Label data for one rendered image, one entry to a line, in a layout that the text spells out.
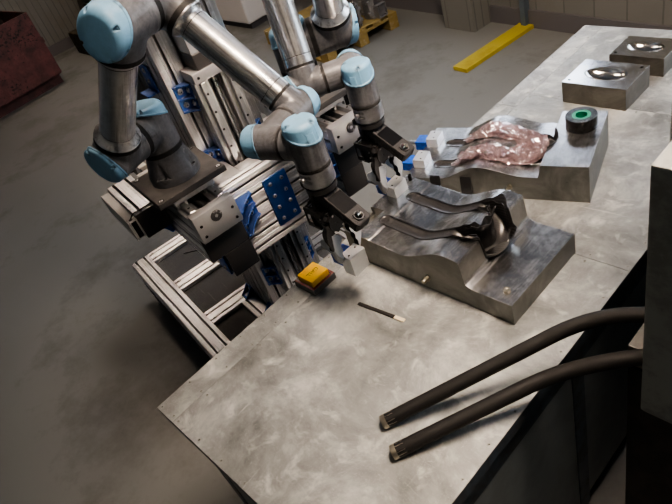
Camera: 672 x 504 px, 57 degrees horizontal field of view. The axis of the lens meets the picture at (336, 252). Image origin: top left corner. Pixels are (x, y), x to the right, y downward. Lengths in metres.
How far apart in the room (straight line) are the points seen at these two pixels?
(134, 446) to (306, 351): 1.34
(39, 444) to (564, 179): 2.33
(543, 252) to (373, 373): 0.47
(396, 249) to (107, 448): 1.64
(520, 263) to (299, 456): 0.64
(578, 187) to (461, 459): 0.78
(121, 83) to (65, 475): 1.75
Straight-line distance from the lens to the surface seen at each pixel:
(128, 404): 2.85
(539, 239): 1.50
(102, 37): 1.39
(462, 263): 1.38
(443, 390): 1.24
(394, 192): 1.66
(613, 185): 1.75
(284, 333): 1.54
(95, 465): 2.74
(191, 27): 1.45
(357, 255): 1.43
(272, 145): 1.30
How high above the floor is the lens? 1.85
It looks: 38 degrees down
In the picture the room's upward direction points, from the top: 21 degrees counter-clockwise
